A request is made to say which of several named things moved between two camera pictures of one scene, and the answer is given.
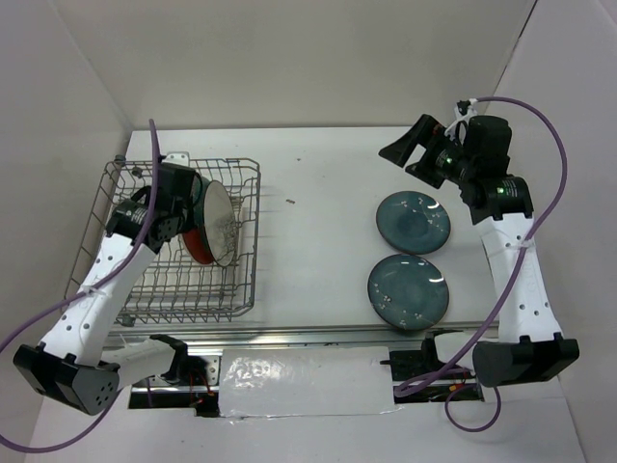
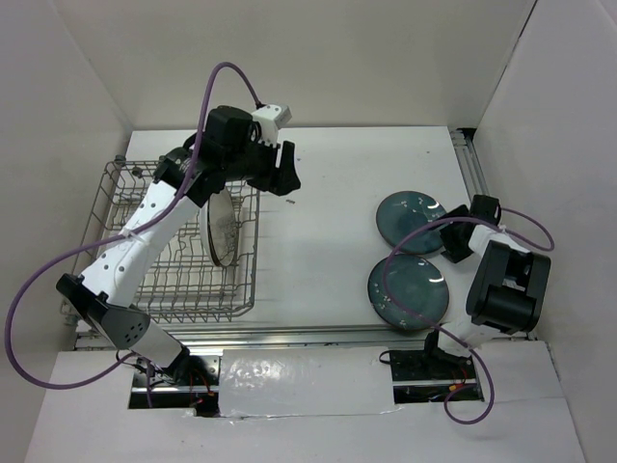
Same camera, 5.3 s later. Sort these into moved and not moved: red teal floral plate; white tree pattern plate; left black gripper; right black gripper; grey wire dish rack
Moved: right black gripper; red teal floral plate; left black gripper
Not moved: grey wire dish rack; white tree pattern plate
